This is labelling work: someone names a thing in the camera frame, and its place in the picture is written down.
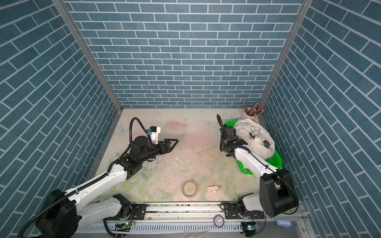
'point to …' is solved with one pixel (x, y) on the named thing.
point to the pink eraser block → (212, 189)
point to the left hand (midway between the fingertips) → (175, 142)
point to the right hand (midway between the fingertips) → (231, 140)
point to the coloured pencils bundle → (253, 111)
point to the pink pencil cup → (244, 115)
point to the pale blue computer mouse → (285, 223)
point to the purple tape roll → (214, 219)
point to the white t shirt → (258, 140)
